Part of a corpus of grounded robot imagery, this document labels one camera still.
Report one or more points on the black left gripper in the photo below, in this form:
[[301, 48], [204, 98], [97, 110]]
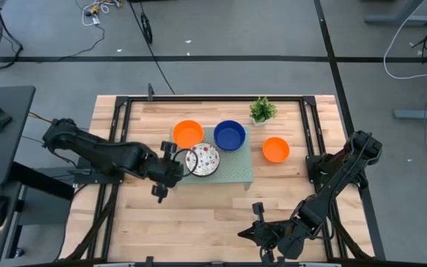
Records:
[[161, 172]]

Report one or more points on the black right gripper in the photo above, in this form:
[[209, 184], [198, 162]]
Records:
[[273, 235]]

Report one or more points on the floral print bowl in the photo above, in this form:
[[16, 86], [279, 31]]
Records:
[[205, 159]]

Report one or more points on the orange plastic bowl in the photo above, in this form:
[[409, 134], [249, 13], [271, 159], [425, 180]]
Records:
[[187, 134], [275, 150]]

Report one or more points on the blue plastic bowl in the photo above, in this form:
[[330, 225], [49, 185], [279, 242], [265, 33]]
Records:
[[229, 135]]

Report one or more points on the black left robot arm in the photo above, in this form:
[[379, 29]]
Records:
[[106, 155]]

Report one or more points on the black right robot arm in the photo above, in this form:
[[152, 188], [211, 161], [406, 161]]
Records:
[[332, 178]]

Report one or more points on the green perforated metal shelf riser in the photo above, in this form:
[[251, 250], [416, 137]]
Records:
[[235, 168]]

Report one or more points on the small potted green plant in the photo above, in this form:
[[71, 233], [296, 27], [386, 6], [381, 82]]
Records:
[[262, 110]]

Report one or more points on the dark grey desk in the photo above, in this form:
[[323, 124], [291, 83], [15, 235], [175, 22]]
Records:
[[6, 155]]

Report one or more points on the grey desk foot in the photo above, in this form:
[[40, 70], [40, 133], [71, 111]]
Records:
[[421, 114], [399, 20]]

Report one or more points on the black frame clamp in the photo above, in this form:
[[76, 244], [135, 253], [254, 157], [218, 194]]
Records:
[[281, 261], [148, 261], [150, 92]]

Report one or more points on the black aluminium frame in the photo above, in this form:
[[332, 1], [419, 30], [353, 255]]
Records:
[[213, 98]]

